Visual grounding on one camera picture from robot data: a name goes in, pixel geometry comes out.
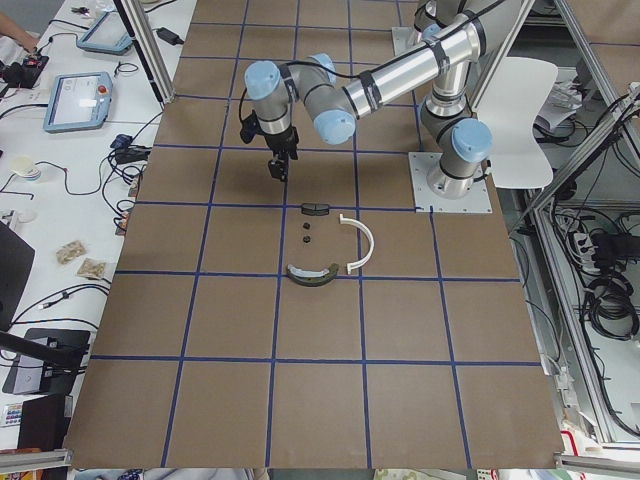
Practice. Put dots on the far blue teach pendant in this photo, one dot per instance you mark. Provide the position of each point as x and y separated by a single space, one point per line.
106 35

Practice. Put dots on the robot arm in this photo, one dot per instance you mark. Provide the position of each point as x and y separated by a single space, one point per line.
452 36

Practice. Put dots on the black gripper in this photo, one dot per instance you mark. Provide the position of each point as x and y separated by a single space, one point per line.
281 143

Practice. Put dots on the white plastic chair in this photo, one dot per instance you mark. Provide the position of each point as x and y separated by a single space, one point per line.
512 101

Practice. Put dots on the dark grey brake pad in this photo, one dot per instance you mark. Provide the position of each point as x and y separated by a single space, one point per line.
315 209

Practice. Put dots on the blue teach pendant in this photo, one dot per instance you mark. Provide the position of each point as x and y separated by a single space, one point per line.
106 35
78 102

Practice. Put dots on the black power adapter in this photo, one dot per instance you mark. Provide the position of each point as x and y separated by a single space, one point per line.
169 36

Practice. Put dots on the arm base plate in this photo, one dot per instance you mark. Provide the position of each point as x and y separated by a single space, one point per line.
435 193
404 38

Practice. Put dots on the aluminium frame post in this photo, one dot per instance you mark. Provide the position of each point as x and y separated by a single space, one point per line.
139 30

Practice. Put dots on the near blue teach pendant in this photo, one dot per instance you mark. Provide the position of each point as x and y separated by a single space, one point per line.
78 102

